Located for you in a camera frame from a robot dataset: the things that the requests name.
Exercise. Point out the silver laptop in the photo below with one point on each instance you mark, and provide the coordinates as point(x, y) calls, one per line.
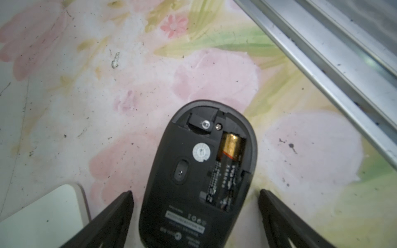
point(49, 222)

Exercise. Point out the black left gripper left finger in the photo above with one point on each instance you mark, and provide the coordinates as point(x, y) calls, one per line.
point(109, 229)

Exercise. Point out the black wireless mouse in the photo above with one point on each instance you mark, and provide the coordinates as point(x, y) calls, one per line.
point(198, 183)

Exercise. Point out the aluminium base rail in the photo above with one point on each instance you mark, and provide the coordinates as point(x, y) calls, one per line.
point(349, 66)

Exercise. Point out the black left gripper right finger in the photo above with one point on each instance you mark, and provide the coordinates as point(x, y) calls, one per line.
point(284, 228)

